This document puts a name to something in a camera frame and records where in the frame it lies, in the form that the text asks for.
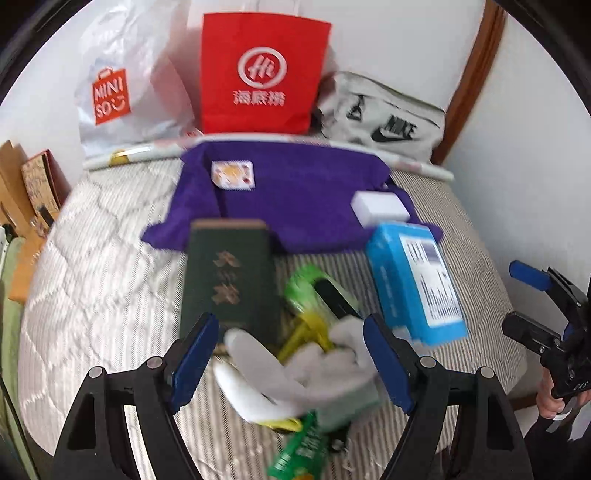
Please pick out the pale green cloth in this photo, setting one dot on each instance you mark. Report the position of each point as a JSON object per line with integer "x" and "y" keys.
{"x": 346, "y": 408}

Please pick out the person's right hand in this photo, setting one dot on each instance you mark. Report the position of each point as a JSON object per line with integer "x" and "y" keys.
{"x": 551, "y": 399}

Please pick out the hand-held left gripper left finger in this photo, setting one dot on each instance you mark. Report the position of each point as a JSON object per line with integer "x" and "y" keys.
{"x": 196, "y": 362}

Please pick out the brown wooden frame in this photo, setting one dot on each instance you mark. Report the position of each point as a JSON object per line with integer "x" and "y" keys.
{"x": 478, "y": 69}

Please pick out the dark green book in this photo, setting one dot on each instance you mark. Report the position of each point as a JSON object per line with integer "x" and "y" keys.
{"x": 231, "y": 277}

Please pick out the white foam block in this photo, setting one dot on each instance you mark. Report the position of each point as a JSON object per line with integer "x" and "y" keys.
{"x": 381, "y": 207}

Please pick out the printed brown box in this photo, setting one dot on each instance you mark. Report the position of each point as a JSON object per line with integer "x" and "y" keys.
{"x": 44, "y": 184}

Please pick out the red paper bag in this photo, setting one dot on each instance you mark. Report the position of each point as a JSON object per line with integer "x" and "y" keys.
{"x": 263, "y": 78}

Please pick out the purple towel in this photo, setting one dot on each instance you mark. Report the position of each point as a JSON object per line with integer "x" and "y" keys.
{"x": 295, "y": 198}

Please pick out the small orange white packet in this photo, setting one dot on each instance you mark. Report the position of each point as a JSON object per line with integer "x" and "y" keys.
{"x": 232, "y": 174}

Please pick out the grey bag with black logo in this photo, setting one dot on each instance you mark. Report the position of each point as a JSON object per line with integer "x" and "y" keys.
{"x": 388, "y": 115}

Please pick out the white cotton glove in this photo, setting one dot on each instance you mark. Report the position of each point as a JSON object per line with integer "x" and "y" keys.
{"x": 272, "y": 369}

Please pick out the blue box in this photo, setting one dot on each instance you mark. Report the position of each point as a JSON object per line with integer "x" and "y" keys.
{"x": 406, "y": 286}

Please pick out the white rolled paper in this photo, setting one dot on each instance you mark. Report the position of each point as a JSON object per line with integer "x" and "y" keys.
{"x": 152, "y": 150}

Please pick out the green snack packet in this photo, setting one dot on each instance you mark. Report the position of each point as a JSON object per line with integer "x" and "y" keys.
{"x": 298, "y": 454}

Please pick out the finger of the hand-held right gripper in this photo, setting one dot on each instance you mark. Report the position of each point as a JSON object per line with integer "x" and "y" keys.
{"x": 526, "y": 274}
{"x": 526, "y": 330}

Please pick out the person's dark clothing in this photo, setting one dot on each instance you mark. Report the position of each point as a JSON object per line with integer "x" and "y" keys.
{"x": 558, "y": 447}

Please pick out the plain cardboard box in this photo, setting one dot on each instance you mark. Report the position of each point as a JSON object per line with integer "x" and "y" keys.
{"x": 11, "y": 184}

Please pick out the white plastic shopping bag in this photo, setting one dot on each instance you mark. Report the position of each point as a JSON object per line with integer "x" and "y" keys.
{"x": 115, "y": 78}

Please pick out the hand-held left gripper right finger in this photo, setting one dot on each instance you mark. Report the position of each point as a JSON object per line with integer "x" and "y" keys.
{"x": 383, "y": 364}

